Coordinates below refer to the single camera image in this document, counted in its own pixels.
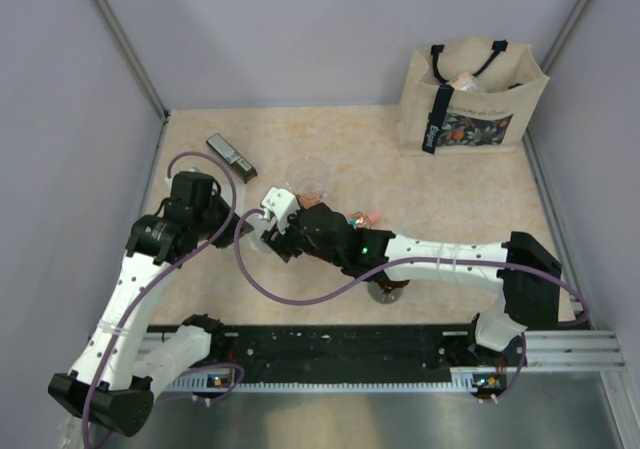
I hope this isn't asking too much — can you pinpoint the clear glass dripper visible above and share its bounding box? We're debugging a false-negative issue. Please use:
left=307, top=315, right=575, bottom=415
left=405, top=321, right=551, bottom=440
left=286, top=156, right=330, bottom=197

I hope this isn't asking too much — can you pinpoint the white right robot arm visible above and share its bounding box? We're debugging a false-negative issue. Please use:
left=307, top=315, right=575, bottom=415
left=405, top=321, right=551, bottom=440
left=262, top=203, right=561, bottom=365

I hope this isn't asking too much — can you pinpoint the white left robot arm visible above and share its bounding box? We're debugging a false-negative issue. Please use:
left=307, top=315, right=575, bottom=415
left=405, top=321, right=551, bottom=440
left=48, top=171, right=239, bottom=437

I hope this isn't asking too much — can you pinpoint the amber glass coffee dripper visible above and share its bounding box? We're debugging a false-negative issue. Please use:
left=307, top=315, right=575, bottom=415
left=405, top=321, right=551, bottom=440
left=367, top=280, right=410, bottom=304

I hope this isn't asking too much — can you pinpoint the orange liquid glass carafe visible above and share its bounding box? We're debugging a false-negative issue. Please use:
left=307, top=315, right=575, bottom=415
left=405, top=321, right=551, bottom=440
left=296, top=192, right=326, bottom=209

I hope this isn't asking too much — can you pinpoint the black rectangular box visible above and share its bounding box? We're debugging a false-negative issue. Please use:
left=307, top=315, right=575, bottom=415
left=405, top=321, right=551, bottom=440
left=205, top=133, right=258, bottom=183

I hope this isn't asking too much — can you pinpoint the baby oil bottle pink cap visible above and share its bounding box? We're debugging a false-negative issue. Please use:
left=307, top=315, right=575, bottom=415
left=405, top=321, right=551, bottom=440
left=347, top=211, right=381, bottom=229

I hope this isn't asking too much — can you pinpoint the beige canvas tote bag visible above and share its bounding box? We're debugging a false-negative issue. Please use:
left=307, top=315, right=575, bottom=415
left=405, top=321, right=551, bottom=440
left=398, top=36, right=549, bottom=156

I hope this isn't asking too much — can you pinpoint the pink item in bag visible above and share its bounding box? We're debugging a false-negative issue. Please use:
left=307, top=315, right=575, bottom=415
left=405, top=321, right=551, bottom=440
left=447, top=72, right=484, bottom=92

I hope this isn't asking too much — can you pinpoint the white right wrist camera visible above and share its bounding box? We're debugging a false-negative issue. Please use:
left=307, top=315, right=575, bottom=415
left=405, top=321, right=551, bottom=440
left=260, top=187, right=300, bottom=234

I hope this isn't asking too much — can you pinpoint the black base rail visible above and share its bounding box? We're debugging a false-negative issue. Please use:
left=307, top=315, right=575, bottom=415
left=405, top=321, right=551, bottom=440
left=203, top=324, right=522, bottom=385

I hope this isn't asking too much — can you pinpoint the aluminium front rail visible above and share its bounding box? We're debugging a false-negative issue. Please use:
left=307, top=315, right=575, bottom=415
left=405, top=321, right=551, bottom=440
left=163, top=325, right=625, bottom=399

